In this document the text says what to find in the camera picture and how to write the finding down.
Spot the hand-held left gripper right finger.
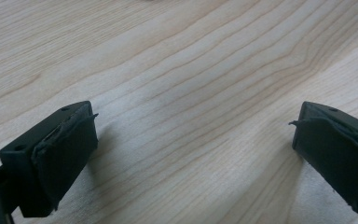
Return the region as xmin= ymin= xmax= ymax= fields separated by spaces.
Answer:
xmin=288 ymin=101 xmax=358 ymax=219

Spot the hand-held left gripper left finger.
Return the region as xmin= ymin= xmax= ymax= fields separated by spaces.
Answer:
xmin=0 ymin=100 xmax=100 ymax=218

